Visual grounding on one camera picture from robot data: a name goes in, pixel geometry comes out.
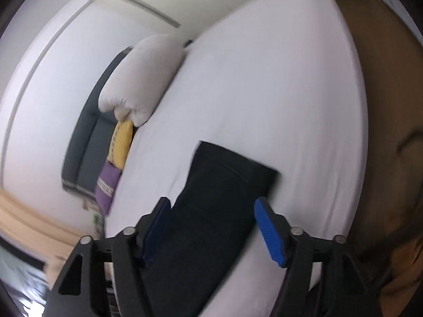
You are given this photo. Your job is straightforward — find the black denim pants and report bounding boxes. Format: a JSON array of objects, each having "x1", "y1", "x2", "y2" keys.
[{"x1": 142, "y1": 142, "x2": 278, "y2": 316}]

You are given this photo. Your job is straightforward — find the purple pillow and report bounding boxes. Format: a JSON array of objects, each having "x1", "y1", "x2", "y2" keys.
[{"x1": 94, "y1": 161, "x2": 122, "y2": 215}]

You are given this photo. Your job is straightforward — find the yellow pillow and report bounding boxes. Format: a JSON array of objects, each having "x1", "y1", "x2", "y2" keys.
[{"x1": 107, "y1": 120, "x2": 133, "y2": 170}]

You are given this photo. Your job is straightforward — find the dark grey headboard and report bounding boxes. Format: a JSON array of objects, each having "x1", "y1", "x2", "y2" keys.
[{"x1": 61, "y1": 47, "x2": 132, "y2": 201}]

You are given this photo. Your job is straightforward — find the beige curtain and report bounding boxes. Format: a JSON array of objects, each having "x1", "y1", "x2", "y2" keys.
[{"x1": 1, "y1": 190, "x2": 84, "y2": 260}]

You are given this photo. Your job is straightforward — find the rolled white duvet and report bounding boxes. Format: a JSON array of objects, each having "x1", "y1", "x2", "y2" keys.
[{"x1": 98, "y1": 34, "x2": 185, "y2": 127}]

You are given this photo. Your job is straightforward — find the white bed mattress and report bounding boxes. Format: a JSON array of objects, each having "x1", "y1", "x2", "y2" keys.
[{"x1": 106, "y1": 0, "x2": 367, "y2": 316}]

